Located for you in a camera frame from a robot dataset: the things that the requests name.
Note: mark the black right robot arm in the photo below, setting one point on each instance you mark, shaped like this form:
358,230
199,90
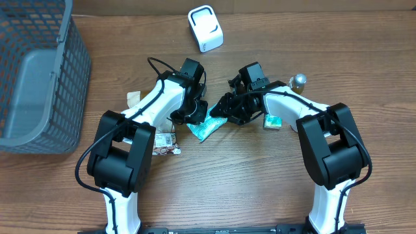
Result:
332,148

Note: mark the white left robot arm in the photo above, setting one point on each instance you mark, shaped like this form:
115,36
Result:
120,157

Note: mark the beige Pantree snack pouch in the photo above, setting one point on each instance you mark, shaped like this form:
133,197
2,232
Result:
165,138

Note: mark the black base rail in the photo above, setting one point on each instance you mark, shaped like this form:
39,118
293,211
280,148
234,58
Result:
278,229

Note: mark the dark grey plastic basket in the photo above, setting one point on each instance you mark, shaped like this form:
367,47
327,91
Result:
45,74

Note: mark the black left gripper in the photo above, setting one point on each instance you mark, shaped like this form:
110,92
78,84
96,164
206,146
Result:
199,115

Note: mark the yellow liquid bottle silver cap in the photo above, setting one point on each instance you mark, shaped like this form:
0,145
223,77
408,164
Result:
297,83

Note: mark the small teal tissue pack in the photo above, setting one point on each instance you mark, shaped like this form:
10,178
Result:
272,122

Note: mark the teal snack packet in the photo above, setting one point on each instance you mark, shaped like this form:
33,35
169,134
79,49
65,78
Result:
209,126

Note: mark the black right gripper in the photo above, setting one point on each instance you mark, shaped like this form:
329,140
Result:
231,113

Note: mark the white barcode scanner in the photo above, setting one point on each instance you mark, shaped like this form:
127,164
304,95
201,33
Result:
205,28

